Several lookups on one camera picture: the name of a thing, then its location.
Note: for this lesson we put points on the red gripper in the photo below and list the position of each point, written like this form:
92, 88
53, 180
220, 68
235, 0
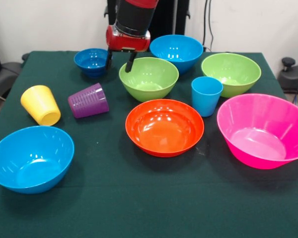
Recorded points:
126, 43

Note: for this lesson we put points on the pink bowl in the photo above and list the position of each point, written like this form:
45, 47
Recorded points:
260, 138

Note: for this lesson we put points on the light blue bowl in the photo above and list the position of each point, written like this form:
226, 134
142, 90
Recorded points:
176, 49
29, 161

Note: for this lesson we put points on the dark green table cloth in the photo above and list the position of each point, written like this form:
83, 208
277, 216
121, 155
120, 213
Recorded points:
149, 198

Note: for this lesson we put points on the light blue cup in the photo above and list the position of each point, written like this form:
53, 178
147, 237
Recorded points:
205, 99

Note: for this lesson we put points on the purple cup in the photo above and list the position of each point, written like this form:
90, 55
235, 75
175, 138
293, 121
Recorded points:
88, 102

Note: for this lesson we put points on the green bowl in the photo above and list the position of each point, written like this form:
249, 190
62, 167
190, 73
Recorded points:
149, 81
231, 72

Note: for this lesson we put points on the yellow cup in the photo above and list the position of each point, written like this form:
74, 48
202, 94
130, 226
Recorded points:
39, 104

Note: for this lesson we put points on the orange bowl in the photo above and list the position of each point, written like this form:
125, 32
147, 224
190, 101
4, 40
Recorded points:
164, 131

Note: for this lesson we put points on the small dark blue bowl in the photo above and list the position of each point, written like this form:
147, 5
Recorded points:
92, 63

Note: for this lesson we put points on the black pedestal leg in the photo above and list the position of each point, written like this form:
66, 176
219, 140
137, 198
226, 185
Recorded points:
5, 74
293, 79

